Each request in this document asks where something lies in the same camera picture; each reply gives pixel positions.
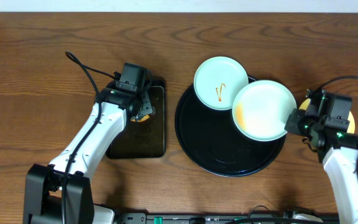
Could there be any orange sponge with green pad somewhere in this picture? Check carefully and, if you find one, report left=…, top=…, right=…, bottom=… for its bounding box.
left=131, top=114, right=150, bottom=123

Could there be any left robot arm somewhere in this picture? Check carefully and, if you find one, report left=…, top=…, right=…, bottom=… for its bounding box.
left=23, top=88, right=152, bottom=223

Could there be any light blue plate with sauce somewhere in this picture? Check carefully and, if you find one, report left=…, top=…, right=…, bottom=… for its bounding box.
left=193, top=56, right=249, bottom=110

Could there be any pale green plate with sauce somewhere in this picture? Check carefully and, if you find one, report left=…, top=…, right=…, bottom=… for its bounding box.
left=232, top=80, right=297, bottom=142

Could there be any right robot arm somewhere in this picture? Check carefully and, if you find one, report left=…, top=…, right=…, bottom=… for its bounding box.
left=285, top=108, right=358, bottom=223

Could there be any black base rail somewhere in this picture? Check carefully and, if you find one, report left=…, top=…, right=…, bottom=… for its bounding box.
left=113, top=205, right=339, bottom=224

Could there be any black rectangular water tray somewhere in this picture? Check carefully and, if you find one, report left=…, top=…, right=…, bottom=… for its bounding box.
left=106, top=77, right=166, bottom=159

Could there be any round black serving tray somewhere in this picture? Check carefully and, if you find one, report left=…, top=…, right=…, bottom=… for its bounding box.
left=175, top=85, right=286, bottom=177

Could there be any left black cable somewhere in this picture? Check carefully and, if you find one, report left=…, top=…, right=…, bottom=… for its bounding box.
left=60, top=51, right=116, bottom=224

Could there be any yellow plate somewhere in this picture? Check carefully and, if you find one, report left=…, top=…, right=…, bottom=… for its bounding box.
left=299, top=98, right=356, bottom=134

